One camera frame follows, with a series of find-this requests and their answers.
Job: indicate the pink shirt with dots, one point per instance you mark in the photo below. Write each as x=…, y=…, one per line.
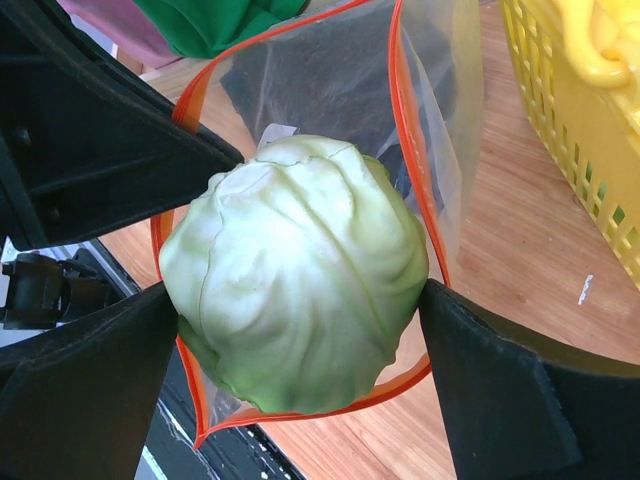
x=127, y=26

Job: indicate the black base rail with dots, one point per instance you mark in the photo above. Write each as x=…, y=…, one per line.
x=50, y=288

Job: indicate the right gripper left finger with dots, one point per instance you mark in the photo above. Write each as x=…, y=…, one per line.
x=77, y=401

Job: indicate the yellow plastic basket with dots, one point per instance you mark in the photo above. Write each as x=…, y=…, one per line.
x=577, y=66

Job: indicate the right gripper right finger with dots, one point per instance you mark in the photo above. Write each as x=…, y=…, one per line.
x=517, y=404

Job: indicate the green shirt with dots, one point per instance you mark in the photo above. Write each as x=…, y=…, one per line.
x=205, y=28

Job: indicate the green cabbage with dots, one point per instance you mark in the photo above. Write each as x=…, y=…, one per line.
x=295, y=274

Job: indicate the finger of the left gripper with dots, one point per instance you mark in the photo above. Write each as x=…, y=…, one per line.
x=87, y=147

